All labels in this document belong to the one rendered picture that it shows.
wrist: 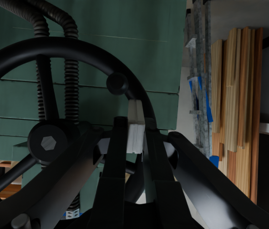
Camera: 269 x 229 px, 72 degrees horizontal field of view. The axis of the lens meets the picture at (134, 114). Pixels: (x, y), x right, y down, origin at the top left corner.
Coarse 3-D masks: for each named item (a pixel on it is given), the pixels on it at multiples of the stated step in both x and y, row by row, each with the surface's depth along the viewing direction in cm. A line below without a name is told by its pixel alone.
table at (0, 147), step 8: (0, 136) 43; (8, 136) 43; (16, 136) 43; (0, 144) 43; (8, 144) 43; (16, 144) 34; (24, 144) 35; (0, 152) 43; (8, 152) 43; (16, 152) 34; (24, 152) 34; (8, 160) 43; (16, 160) 34; (128, 160) 44
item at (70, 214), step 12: (0, 0) 32; (12, 0) 31; (24, 0) 32; (36, 0) 32; (12, 12) 32; (24, 12) 31; (36, 12) 30; (48, 12) 31; (60, 12) 31; (36, 24) 30; (60, 24) 31; (72, 24) 30; (36, 36) 30; (72, 36) 30; (72, 60) 31; (36, 72) 31; (72, 72) 31; (72, 84) 31; (72, 96) 31; (72, 108) 31; (72, 120) 32; (72, 204) 33; (72, 216) 33
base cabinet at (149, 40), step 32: (64, 0) 43; (96, 0) 43; (128, 0) 43; (160, 0) 43; (0, 32) 42; (32, 32) 43; (96, 32) 43; (128, 32) 43; (160, 32) 44; (32, 64) 43; (64, 64) 43; (128, 64) 44; (160, 64) 44
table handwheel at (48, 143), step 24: (24, 48) 24; (48, 48) 25; (72, 48) 25; (96, 48) 25; (0, 72) 25; (48, 72) 25; (120, 72) 25; (48, 96) 25; (144, 96) 25; (48, 120) 24; (48, 144) 24; (24, 168) 25
